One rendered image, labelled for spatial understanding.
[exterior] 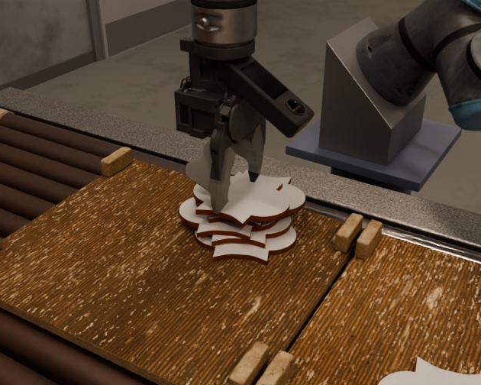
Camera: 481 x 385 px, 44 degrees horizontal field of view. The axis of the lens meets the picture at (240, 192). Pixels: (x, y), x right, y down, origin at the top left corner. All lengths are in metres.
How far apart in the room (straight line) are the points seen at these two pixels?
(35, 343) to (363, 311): 0.37
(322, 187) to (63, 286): 0.43
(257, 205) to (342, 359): 0.23
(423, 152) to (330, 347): 0.62
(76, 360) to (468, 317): 0.43
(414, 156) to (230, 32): 0.60
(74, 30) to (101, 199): 3.37
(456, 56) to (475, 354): 0.51
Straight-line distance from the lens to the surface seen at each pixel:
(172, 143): 1.09
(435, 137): 1.27
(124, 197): 0.90
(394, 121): 1.12
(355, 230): 0.80
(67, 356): 0.69
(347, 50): 1.13
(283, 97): 0.70
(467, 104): 0.99
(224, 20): 0.67
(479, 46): 0.98
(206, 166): 0.74
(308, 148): 1.17
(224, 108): 0.70
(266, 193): 0.80
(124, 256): 0.78
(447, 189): 2.87
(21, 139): 1.17
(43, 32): 4.06
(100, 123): 1.19
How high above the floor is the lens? 1.41
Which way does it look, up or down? 32 degrees down
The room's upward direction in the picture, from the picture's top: straight up
